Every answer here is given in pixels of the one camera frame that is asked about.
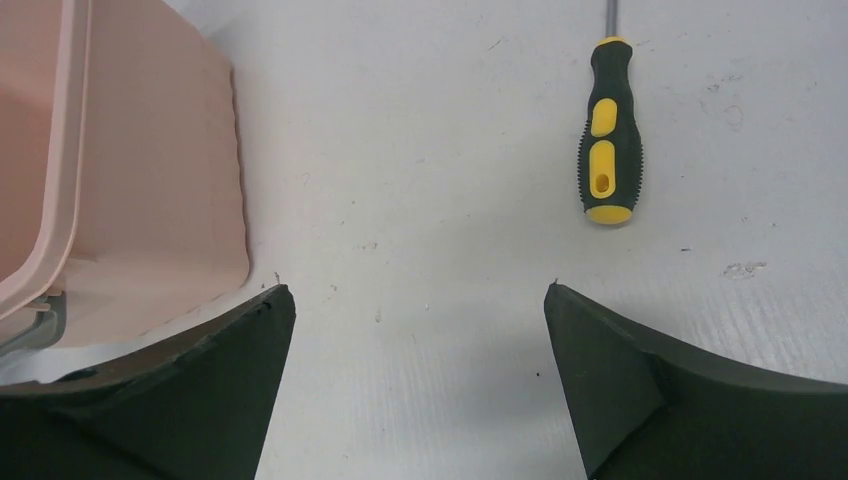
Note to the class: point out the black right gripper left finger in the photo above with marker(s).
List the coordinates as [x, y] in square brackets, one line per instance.
[196, 405]

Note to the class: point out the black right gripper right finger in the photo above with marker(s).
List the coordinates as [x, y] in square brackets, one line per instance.
[645, 405]

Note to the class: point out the pink plastic bin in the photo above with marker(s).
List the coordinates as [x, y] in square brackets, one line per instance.
[121, 198]

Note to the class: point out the black yellow screwdriver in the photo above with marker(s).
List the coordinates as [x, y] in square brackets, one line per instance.
[610, 152]

